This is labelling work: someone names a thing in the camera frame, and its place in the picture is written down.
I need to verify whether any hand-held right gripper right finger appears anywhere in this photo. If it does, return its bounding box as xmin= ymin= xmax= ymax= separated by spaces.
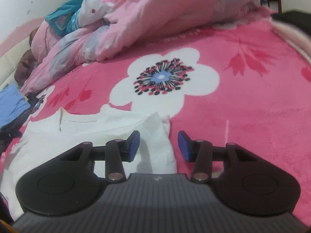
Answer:
xmin=177 ymin=130 xmax=258 ymax=183

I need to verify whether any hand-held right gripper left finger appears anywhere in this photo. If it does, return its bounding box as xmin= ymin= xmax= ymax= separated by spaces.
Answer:
xmin=59 ymin=130 xmax=141 ymax=183

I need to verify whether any white sweatshirt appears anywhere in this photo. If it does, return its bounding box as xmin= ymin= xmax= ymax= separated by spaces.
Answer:
xmin=0 ymin=104 xmax=176 ymax=214

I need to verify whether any pink floral bed blanket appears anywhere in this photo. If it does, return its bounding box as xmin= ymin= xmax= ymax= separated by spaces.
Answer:
xmin=0 ymin=5 xmax=311 ymax=224

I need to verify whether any dark folded garment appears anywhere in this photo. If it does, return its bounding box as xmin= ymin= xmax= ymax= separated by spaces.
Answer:
xmin=0 ymin=95 xmax=39 ymax=146

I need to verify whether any dark brown cloth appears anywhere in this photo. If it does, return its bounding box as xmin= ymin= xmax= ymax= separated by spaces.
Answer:
xmin=14 ymin=49 xmax=39 ymax=85

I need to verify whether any pink patterned quilt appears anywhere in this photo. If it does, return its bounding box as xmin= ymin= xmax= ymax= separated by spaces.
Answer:
xmin=21 ymin=0 xmax=268 ymax=96

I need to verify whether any teal garment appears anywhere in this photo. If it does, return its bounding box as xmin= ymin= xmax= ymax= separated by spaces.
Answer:
xmin=45 ymin=0 xmax=91 ymax=38

